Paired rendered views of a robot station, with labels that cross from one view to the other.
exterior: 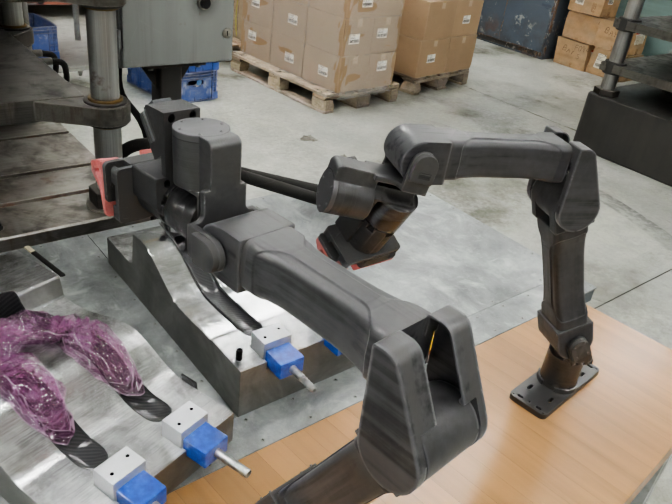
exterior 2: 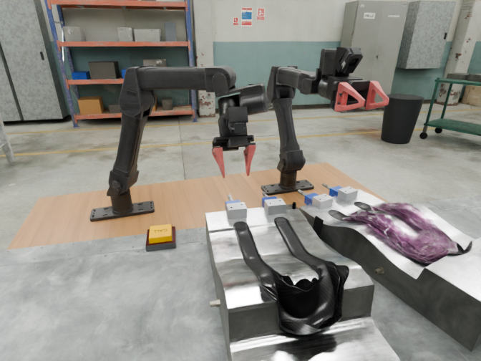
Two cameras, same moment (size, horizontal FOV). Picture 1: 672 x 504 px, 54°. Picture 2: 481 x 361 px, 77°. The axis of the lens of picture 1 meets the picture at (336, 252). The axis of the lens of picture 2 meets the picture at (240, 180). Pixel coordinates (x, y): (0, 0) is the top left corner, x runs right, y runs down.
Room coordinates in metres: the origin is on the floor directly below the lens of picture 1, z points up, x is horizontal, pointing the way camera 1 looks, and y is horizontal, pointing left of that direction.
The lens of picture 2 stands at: (1.47, 0.36, 1.32)
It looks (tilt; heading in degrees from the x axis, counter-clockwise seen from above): 25 degrees down; 210
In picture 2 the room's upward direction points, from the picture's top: straight up
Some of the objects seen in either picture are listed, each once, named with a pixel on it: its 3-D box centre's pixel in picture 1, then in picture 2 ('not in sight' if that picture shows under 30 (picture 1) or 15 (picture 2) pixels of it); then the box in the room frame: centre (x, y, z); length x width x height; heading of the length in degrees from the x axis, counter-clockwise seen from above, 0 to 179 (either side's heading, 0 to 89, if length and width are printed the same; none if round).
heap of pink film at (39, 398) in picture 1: (45, 353); (400, 223); (0.70, 0.39, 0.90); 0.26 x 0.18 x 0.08; 59
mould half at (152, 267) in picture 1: (230, 278); (279, 275); (1.00, 0.18, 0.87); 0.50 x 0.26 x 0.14; 42
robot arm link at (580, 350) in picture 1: (568, 339); (121, 183); (0.91, -0.41, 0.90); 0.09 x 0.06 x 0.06; 19
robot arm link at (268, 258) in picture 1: (326, 329); (296, 88); (0.48, 0.00, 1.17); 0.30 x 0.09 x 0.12; 48
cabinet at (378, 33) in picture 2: not in sight; (368, 59); (-5.23, -0.68, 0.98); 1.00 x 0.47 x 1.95; 132
